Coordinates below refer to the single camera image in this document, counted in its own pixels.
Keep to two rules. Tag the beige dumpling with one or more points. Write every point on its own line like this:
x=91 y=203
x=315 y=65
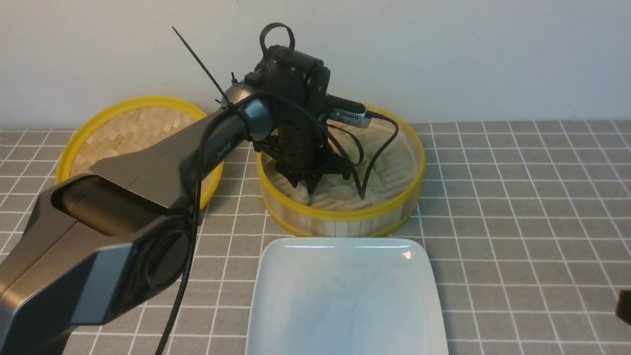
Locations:
x=301 y=194

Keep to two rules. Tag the yellow rimmed bamboo steamer lid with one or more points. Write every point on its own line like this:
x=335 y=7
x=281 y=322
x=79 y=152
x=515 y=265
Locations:
x=125 y=127

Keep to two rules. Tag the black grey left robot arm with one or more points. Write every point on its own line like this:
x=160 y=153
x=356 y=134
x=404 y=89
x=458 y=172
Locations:
x=100 y=244

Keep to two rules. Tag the black zip tie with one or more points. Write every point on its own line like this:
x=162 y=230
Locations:
x=203 y=67

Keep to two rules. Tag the yellow rimmed bamboo steamer basket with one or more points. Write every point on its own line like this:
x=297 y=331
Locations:
x=336 y=210

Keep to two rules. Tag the white square plate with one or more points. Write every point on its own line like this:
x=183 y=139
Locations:
x=345 y=296

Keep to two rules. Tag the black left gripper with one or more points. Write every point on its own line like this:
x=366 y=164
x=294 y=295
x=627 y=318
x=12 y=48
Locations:
x=295 y=85

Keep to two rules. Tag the green dumpling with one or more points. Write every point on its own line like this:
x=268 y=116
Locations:
x=374 y=182

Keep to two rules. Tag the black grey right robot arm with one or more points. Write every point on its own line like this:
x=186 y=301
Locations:
x=623 y=309

